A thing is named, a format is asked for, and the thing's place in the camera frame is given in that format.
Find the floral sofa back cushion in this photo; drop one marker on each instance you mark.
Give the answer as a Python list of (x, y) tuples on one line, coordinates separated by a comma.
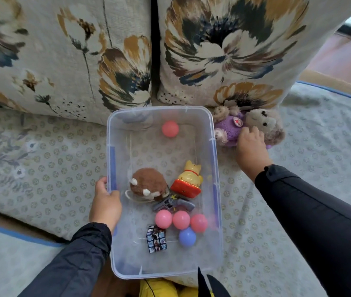
[(54, 52), (234, 46)]

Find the blue plastic ball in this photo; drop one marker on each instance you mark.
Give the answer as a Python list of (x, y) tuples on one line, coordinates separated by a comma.
[(187, 237)]

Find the pink plastic ball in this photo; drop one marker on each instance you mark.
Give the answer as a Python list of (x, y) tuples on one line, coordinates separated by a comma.
[(170, 129), (163, 219), (199, 223), (181, 220)]

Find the person's right forearm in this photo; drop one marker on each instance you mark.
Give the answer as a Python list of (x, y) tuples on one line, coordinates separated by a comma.
[(320, 225)]

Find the person's right hand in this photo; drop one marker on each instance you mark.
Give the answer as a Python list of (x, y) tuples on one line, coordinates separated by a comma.
[(251, 153)]

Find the yellow cat figurine red base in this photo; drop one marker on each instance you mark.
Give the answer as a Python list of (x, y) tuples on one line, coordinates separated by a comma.
[(190, 180)]

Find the grey toy gun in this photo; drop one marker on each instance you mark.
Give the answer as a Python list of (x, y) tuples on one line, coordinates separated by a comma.
[(175, 204)]

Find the dotted grey sofa seat cushion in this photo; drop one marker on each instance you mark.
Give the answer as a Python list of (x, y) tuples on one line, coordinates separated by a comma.
[(311, 145)]

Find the clear plastic storage bin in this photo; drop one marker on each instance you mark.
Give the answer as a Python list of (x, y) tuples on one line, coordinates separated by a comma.
[(150, 145)]

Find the wooden sofa frame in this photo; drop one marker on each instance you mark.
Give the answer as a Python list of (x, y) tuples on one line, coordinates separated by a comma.
[(336, 83)]

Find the small picture puzzle cube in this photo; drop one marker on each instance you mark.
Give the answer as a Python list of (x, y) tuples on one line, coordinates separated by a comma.
[(156, 239)]

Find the yellow garment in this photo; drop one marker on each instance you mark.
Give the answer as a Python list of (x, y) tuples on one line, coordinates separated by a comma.
[(160, 289)]

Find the person's left hand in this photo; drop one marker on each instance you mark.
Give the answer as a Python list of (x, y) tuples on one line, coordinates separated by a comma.
[(104, 207)]

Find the person's left forearm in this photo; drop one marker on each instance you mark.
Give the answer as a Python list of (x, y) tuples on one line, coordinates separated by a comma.
[(73, 262)]

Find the person's left thumb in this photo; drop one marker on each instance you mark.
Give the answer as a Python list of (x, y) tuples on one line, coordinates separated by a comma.
[(101, 185)]

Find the black jacket hem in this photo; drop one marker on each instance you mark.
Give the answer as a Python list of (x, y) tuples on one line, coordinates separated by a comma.
[(208, 286)]

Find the person's right fingers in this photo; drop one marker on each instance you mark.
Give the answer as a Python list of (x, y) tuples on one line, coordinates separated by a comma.
[(252, 132)]

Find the plush bear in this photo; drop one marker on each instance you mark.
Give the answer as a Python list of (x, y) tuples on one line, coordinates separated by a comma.
[(263, 123)]

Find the brown round plush toy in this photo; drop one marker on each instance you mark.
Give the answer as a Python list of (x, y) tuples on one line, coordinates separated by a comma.
[(149, 182)]

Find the plain grey blue-piped seat cushion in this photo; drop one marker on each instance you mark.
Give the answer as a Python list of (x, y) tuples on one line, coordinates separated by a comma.
[(5, 262)]

